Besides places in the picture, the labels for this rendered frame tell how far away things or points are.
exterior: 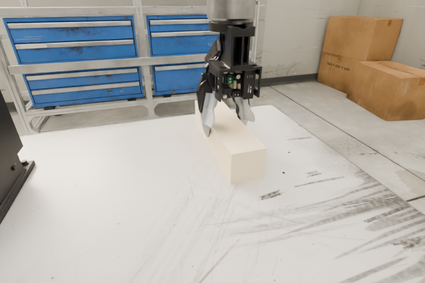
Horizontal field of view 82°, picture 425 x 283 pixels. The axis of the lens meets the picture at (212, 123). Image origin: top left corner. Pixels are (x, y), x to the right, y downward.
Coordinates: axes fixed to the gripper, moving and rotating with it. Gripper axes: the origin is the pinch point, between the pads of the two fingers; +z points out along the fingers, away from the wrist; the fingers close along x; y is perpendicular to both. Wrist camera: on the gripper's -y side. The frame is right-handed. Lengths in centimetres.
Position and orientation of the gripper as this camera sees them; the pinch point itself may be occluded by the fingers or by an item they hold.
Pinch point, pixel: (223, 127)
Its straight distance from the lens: 49.9
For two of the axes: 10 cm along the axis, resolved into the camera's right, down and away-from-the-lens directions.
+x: 9.5, -1.3, 2.7
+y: 3.0, 4.3, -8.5
